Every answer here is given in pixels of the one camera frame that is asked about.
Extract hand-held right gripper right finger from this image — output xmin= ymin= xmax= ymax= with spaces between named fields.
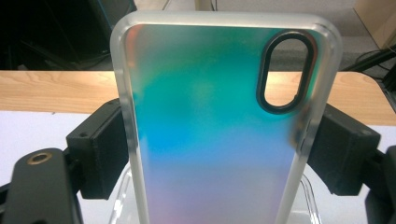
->
xmin=306 ymin=104 xmax=382 ymax=197

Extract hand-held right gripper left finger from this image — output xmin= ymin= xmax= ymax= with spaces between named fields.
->
xmin=64 ymin=98 xmax=131 ymax=201

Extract clear plastic tray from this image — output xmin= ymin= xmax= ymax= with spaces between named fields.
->
xmin=107 ymin=162 xmax=323 ymax=224

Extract iridescent blue phone case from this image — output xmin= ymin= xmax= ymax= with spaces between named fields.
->
xmin=109 ymin=10 xmax=344 ymax=224

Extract white board sheet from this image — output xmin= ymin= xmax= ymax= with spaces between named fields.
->
xmin=0 ymin=110 xmax=396 ymax=224

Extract wooden table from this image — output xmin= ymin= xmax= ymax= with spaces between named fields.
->
xmin=0 ymin=70 xmax=396 ymax=127

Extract light wooden shelf unit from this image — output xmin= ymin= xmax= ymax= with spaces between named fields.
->
xmin=354 ymin=0 xmax=396 ymax=50

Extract black floor cables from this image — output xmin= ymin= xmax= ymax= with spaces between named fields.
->
xmin=341 ymin=45 xmax=396 ymax=94

